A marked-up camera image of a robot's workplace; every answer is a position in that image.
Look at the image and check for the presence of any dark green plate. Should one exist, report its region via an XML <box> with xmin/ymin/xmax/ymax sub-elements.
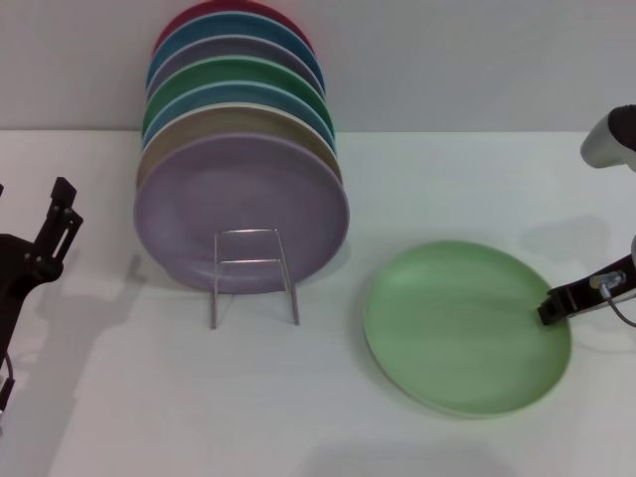
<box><xmin>143</xmin><ymin>55</ymin><xmax>333</xmax><ymax>125</ymax></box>

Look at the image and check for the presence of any grey purple plate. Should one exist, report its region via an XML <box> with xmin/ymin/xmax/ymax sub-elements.
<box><xmin>146</xmin><ymin>34</ymin><xmax>327</xmax><ymax>95</ymax></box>

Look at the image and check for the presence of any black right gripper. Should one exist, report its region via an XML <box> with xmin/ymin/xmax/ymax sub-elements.
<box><xmin>536</xmin><ymin>252</ymin><xmax>636</xmax><ymax>328</ymax></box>

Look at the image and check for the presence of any gripper cable with connector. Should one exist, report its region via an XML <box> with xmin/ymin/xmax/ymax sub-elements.
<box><xmin>0</xmin><ymin>350</ymin><xmax>16</xmax><ymax>413</ymax></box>
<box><xmin>588</xmin><ymin>270</ymin><xmax>636</xmax><ymax>328</ymax></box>

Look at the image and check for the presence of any metal wire plate rack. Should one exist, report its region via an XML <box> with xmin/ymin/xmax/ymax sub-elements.
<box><xmin>208</xmin><ymin>228</ymin><xmax>301</xmax><ymax>330</ymax></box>

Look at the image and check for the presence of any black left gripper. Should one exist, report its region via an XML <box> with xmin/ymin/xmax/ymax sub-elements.
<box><xmin>0</xmin><ymin>176</ymin><xmax>84</xmax><ymax>360</ymax></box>

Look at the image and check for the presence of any beige plate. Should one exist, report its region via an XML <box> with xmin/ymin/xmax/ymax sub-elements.
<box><xmin>136</xmin><ymin>103</ymin><xmax>344</xmax><ymax>190</ymax></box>

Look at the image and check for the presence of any red plate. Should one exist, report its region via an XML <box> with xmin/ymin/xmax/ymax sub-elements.
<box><xmin>151</xmin><ymin>0</ymin><xmax>317</xmax><ymax>56</ymax></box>

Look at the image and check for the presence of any right gripper cable with connector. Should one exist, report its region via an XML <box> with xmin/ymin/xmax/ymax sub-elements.
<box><xmin>588</xmin><ymin>270</ymin><xmax>636</xmax><ymax>328</ymax></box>

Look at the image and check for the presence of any left gripper cable with connector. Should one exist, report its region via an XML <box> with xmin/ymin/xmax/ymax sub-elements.
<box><xmin>0</xmin><ymin>350</ymin><xmax>16</xmax><ymax>413</ymax></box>

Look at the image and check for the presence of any light green plate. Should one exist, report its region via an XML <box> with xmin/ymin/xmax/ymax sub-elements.
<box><xmin>361</xmin><ymin>239</ymin><xmax>573</xmax><ymax>420</ymax></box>

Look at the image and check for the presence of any lilac plate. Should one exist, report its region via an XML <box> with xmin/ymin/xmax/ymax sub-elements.
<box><xmin>132</xmin><ymin>132</ymin><xmax>351</xmax><ymax>295</ymax></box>

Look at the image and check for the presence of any light blue plate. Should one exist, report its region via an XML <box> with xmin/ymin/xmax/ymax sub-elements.
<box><xmin>141</xmin><ymin>80</ymin><xmax>339</xmax><ymax>150</ymax></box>

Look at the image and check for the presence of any teal blue plate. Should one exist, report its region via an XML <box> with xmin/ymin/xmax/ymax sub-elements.
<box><xmin>146</xmin><ymin>10</ymin><xmax>327</xmax><ymax>90</ymax></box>

